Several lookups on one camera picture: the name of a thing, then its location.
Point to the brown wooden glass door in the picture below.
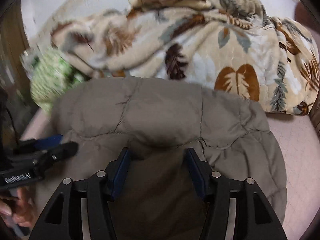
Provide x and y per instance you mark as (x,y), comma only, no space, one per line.
(13,44)

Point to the grey quilted puffer jacket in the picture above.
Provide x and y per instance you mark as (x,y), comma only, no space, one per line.
(158,120)

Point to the maroon sofa backrest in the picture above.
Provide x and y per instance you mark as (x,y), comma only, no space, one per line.
(304,17)

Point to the leaf pattern beige blanket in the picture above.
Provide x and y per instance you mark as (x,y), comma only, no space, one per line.
(229,45)

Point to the green white patterned pillow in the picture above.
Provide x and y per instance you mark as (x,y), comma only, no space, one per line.
(50,76)

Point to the pink bed sheet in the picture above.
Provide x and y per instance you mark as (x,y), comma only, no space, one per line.
(300,148)

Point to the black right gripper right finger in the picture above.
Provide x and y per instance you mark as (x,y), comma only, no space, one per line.
(255,218)

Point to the striped floral sofa cushion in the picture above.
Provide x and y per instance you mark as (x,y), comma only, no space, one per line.
(315,117)

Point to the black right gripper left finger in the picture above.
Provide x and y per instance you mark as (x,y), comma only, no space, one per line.
(61,218)

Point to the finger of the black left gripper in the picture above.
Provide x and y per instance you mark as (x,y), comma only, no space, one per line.
(44,158)
(40,144)

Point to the person's left hand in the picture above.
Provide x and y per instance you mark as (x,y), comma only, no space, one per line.
(20,208)

